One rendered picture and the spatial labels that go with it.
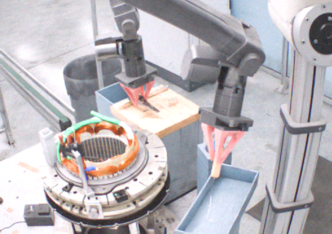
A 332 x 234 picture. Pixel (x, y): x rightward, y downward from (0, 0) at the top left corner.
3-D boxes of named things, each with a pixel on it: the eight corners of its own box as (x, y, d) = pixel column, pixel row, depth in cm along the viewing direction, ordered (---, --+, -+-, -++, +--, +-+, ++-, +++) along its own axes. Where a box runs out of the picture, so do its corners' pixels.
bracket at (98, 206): (89, 212, 95) (85, 196, 92) (104, 213, 94) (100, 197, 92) (88, 218, 93) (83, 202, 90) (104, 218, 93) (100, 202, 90)
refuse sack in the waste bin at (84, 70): (59, 113, 292) (52, 67, 274) (105, 93, 313) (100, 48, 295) (88, 138, 267) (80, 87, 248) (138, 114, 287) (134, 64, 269)
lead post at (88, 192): (88, 198, 92) (78, 156, 86) (83, 192, 94) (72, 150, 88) (94, 196, 93) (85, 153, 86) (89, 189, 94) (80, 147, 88)
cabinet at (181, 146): (121, 179, 145) (111, 113, 132) (165, 157, 155) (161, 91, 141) (157, 210, 132) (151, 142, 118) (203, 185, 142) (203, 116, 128)
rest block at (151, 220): (148, 240, 115) (146, 229, 113) (149, 227, 120) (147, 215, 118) (164, 240, 115) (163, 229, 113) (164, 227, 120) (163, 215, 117)
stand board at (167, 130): (110, 113, 132) (109, 105, 131) (161, 91, 142) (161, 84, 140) (151, 142, 118) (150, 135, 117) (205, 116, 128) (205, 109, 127)
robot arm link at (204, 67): (264, 59, 76) (254, 28, 81) (205, 47, 73) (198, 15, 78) (240, 102, 85) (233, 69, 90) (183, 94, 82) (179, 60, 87)
